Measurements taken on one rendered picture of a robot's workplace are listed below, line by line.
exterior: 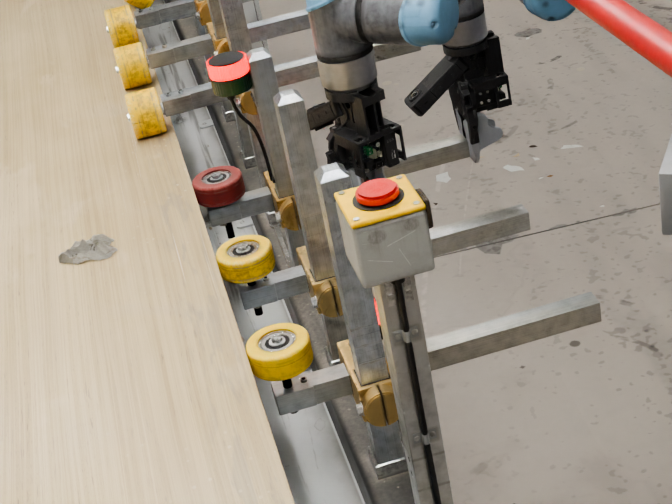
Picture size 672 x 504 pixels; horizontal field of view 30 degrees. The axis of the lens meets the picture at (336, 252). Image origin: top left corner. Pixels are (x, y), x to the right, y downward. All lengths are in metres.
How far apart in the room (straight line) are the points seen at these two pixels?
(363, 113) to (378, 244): 0.53
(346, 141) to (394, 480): 0.45
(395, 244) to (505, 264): 2.23
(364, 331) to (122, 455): 0.32
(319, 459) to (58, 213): 0.58
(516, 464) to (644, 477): 0.26
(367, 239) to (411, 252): 0.05
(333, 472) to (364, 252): 0.70
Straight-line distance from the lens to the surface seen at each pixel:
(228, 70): 1.85
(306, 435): 1.86
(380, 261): 1.13
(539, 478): 2.66
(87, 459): 1.46
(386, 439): 1.60
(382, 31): 1.57
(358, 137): 1.66
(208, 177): 2.00
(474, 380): 2.94
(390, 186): 1.14
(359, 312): 1.49
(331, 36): 1.61
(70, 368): 1.63
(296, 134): 1.64
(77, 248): 1.87
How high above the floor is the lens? 1.75
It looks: 30 degrees down
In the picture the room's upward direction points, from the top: 12 degrees counter-clockwise
